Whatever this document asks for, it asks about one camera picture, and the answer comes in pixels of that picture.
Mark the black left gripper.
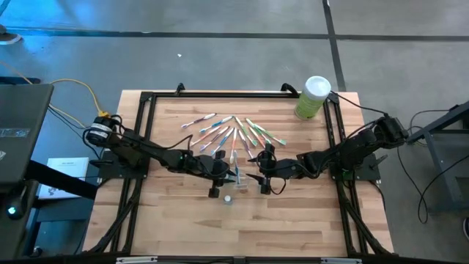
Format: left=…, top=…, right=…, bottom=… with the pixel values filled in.
left=182, top=149, right=237, bottom=199

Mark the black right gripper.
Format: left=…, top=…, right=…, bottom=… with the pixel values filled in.
left=245, top=142, right=303, bottom=195

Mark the green wipes canister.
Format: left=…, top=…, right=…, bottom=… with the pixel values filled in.
left=294, top=75, right=332, bottom=121

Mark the white booklet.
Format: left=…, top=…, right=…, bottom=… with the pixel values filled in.
left=37, top=156, right=91, bottom=201

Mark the black support beam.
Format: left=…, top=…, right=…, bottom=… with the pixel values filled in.
left=25, top=160, right=99, bottom=201

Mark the dark grey monitor panel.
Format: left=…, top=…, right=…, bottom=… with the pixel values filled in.
left=0, top=83, right=55, bottom=184

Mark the black stand with indicator light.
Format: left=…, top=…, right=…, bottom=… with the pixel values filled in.
left=0, top=179, right=40, bottom=260

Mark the round floor stand base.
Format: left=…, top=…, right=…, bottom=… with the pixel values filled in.
left=0, top=23, right=23, bottom=47

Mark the black aluminium table frame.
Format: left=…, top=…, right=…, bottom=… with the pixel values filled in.
left=82, top=82, right=396, bottom=257

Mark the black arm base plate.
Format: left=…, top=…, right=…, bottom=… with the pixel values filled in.
left=328, top=150, right=388, bottom=183
left=97, top=148, right=152, bottom=180

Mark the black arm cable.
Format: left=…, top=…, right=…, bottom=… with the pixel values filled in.
left=331, top=90, right=389, bottom=117

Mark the silver bracket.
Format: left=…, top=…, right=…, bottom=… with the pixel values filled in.
left=116, top=256, right=158, bottom=264
left=321, top=257, right=363, bottom=264

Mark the black floor cable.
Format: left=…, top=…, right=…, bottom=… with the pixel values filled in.
left=396, top=109, right=469, bottom=224

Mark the yellow cable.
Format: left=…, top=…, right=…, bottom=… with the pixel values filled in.
left=0, top=61, right=87, bottom=129
left=49, top=78, right=110, bottom=118

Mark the black desk frame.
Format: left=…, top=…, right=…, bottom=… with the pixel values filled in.
left=404, top=100, right=469, bottom=216

